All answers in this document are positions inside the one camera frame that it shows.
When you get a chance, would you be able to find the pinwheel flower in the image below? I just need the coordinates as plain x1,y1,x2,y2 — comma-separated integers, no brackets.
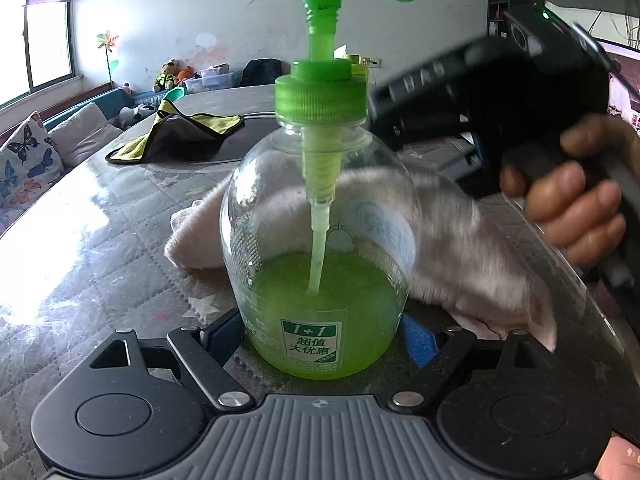
96,30,121,86

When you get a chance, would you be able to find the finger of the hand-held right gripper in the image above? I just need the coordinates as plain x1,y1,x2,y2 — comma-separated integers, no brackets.
432,132,494,196

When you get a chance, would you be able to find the clear plastic storage box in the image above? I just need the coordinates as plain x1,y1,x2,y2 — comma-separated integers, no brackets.
182,63,243,92

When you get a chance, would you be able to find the blue sofa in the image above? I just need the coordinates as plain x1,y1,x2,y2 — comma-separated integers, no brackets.
42,85,137,133

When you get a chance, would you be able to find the black bag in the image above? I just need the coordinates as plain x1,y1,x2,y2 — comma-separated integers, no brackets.
240,58,283,87

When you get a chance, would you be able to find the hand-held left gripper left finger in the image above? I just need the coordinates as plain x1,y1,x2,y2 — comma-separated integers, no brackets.
89,309,253,408

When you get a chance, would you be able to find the person's right hand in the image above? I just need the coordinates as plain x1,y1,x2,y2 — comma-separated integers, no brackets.
500,112,634,267

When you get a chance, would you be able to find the grey cushion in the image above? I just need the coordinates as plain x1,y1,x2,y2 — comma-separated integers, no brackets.
47,101,123,168

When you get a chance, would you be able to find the clear pump bottle green soap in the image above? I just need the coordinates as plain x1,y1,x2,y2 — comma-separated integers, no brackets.
220,0,420,380

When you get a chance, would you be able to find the pale pink towel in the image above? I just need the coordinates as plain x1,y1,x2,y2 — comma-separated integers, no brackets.
165,165,558,353

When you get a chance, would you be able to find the yellow grey microfiber cloth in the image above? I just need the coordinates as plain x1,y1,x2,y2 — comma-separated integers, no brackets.
105,99,246,165

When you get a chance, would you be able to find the window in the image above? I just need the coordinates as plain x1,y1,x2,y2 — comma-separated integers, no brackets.
0,0,76,111

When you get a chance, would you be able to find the teddy bear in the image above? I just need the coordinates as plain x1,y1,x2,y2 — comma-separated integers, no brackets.
152,59,180,92

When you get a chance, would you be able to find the butterfly print cushion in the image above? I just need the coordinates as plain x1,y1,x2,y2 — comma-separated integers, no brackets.
0,111,66,226

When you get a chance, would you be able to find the small green bottle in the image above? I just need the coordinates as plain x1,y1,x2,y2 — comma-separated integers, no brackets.
344,52,371,91

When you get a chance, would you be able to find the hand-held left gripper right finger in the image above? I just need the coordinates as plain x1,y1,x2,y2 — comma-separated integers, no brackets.
387,312,549,408

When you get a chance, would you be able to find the panda plush toy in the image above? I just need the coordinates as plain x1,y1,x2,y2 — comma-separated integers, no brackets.
118,105,156,128

